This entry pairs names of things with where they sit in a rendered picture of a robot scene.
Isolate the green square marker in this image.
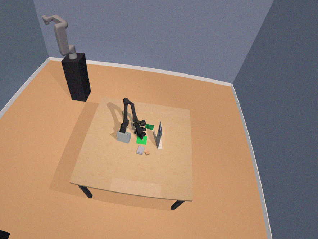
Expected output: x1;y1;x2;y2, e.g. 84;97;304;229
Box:
136;136;147;145

